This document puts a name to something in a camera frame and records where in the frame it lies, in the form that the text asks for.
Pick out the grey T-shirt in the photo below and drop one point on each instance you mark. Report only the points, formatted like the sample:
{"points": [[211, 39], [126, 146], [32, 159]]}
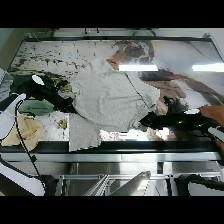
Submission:
{"points": [[106, 96]]}

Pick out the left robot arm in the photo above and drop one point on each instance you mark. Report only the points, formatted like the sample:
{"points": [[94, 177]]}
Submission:
{"points": [[40, 90]]}

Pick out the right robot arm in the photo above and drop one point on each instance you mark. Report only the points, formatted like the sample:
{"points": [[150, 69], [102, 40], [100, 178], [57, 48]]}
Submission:
{"points": [[186, 120]]}

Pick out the cream garment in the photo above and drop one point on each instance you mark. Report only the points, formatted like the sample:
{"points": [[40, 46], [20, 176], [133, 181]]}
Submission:
{"points": [[28, 131]]}

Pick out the brown garment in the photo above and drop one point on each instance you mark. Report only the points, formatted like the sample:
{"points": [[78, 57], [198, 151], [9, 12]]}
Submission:
{"points": [[216, 113]]}

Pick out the silver frame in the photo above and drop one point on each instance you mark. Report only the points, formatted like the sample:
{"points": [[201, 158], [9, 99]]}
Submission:
{"points": [[110, 166]]}

